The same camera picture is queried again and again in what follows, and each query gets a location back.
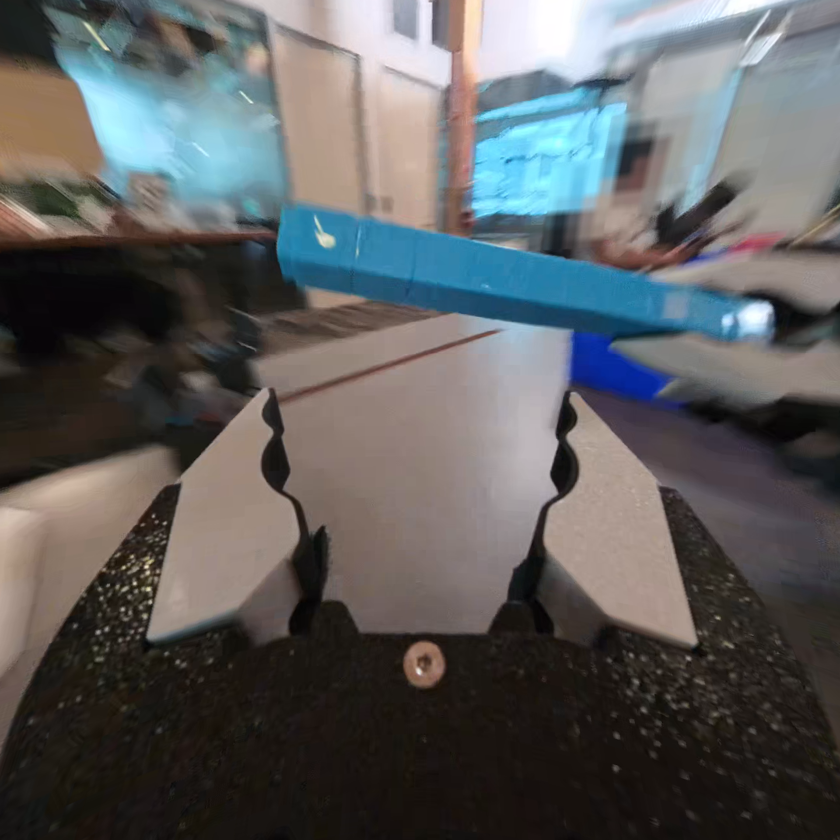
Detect cream door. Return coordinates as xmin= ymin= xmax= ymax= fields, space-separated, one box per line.
xmin=271 ymin=25 xmax=366 ymax=212
xmin=373 ymin=64 xmax=442 ymax=225

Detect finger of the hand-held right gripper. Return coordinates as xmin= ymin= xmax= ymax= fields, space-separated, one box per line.
xmin=648 ymin=251 xmax=840 ymax=317
xmin=616 ymin=327 xmax=840 ymax=409

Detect wooden post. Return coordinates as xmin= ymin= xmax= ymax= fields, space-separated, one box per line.
xmin=445 ymin=0 xmax=484 ymax=238

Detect light blue segmented bar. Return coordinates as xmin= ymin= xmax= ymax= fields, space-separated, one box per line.
xmin=276 ymin=203 xmax=777 ymax=343

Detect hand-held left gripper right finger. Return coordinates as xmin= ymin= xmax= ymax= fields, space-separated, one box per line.
xmin=508 ymin=390 xmax=700 ymax=651

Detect blue bin with tag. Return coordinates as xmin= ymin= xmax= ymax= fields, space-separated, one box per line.
xmin=570 ymin=331 xmax=686 ymax=409

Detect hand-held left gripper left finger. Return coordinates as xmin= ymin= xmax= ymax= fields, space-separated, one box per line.
xmin=146 ymin=387 xmax=329 ymax=648

